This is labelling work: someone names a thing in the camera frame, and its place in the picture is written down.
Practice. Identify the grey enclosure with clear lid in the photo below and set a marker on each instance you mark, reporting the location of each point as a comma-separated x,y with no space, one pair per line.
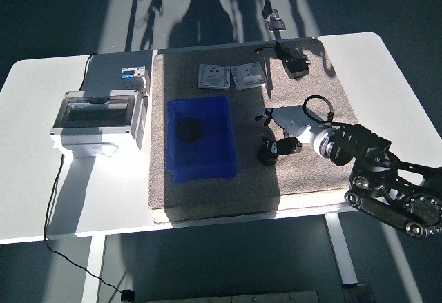
96,134

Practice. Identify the black power adapter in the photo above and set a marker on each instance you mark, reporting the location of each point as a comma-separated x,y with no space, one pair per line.
296,69

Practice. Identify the grey-brown mat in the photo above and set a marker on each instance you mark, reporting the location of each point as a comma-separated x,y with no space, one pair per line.
214,196

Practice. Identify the white wall socket panel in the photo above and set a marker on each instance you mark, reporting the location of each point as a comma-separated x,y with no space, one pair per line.
213,77
248,76

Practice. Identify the white table leg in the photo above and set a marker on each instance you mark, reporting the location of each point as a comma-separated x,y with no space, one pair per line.
340,247
92,268

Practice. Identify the black floor plug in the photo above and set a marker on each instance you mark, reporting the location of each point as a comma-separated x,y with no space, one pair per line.
127,295

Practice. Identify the small black plastic nut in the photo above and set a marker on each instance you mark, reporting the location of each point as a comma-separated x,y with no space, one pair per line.
266,158

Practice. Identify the large black plastic nut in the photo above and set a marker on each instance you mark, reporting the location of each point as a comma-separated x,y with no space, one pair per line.
189,129

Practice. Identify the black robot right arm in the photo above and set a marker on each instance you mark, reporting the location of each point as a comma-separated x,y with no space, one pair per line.
376,165

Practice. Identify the blue white circuit breaker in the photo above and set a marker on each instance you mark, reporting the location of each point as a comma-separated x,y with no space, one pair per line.
131,73

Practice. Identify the blue plastic box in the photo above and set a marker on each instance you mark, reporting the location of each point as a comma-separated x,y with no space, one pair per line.
207,158

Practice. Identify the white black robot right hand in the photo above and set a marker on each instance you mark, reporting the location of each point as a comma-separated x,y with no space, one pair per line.
295,121

